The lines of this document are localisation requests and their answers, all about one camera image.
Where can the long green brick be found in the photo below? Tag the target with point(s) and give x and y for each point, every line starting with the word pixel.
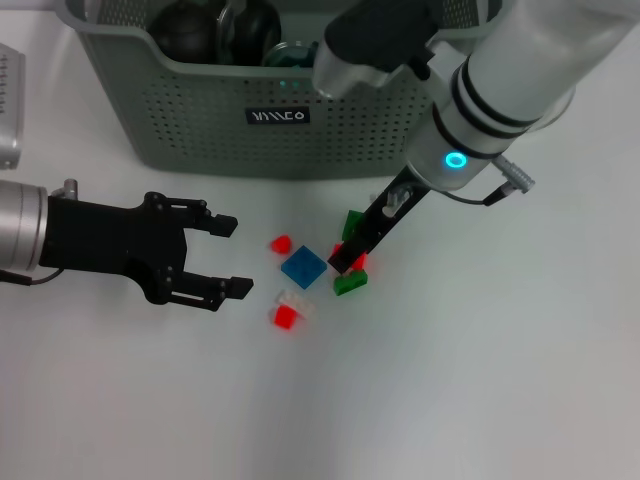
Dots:
pixel 350 222

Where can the black round teapot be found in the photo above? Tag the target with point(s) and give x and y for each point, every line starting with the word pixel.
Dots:
pixel 182 35

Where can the white plate brick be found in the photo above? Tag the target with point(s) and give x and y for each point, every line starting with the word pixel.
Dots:
pixel 300 301

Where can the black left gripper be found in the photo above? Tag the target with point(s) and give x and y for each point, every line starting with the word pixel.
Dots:
pixel 110 240

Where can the blue square plate brick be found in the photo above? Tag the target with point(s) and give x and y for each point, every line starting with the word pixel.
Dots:
pixel 303 267

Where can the silver cylindrical plug stub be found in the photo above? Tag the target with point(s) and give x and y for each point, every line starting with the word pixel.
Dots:
pixel 70 188

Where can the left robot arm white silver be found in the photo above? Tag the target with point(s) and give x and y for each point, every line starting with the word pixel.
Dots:
pixel 20 225

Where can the small red round-stud brick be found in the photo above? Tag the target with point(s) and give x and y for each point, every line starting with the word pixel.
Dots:
pixel 281 244

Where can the white two-stud brick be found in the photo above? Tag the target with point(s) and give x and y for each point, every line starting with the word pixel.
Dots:
pixel 396 200

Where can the small red square brick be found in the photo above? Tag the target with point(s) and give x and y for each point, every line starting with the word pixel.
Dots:
pixel 285 317

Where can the red curved slope brick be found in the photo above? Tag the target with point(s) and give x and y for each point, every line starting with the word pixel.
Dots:
pixel 361 261

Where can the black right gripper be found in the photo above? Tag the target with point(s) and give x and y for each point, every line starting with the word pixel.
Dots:
pixel 385 220

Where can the glass teacup with black sleeve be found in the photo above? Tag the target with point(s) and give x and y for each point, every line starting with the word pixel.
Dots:
pixel 292 55
pixel 250 30

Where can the short green studded brick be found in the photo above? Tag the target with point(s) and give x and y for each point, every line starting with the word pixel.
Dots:
pixel 350 284

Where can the grey-green perforated storage bin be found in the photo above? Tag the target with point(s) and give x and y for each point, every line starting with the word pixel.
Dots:
pixel 225 162

